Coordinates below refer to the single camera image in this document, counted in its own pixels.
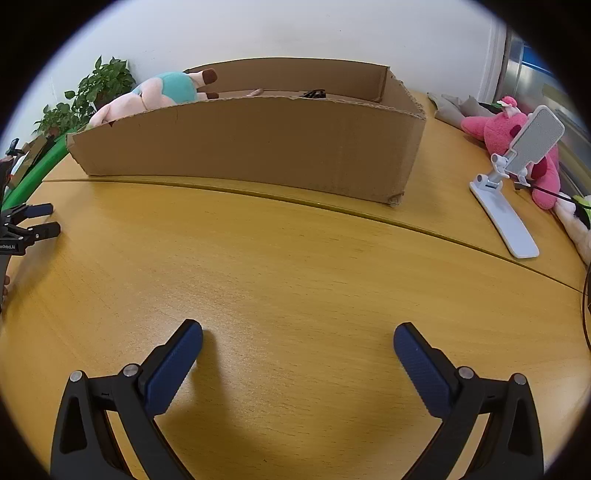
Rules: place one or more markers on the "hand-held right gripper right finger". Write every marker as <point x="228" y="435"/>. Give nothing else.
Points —
<point x="422" y="369"/>

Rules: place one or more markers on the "blue sign strip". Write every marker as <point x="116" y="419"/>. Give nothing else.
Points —
<point x="531" y="53"/>

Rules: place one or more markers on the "white phone stand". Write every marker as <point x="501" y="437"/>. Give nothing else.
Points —
<point x="508" y="221"/>

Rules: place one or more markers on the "person's left hand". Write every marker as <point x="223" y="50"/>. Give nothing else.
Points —
<point x="6" y="284"/>

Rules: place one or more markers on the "small brown carton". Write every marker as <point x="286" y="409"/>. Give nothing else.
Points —
<point x="39" y="150"/>

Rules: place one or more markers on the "metal door frame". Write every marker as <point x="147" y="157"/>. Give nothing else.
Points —
<point x="512" y="69"/>

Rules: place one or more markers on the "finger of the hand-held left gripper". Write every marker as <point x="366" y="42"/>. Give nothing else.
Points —
<point x="46" y="229"/>
<point x="39" y="210"/>

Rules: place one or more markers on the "folded grey clothing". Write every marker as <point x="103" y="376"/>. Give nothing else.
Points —
<point x="452" y="110"/>

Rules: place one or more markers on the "brown cardboard box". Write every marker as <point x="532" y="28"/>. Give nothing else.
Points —
<point x="258" y="147"/>

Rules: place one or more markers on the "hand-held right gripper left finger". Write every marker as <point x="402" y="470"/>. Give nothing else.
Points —
<point x="175" y="364"/>

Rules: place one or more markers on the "pink plush bear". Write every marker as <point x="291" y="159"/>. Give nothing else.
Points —
<point x="498" y="127"/>

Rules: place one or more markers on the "white plush panda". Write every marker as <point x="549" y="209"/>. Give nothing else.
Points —
<point x="575" y="226"/>

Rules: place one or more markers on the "small black object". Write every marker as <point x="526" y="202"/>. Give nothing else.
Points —
<point x="315" y="93"/>

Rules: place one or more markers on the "pink plush pig toy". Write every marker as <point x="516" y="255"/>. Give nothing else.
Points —
<point x="152" y="94"/>

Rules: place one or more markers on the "green hoop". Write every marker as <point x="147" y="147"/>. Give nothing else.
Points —
<point x="34" y="173"/>

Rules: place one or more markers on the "green potted plant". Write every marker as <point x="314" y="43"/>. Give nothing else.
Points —
<point x="97" y="87"/>

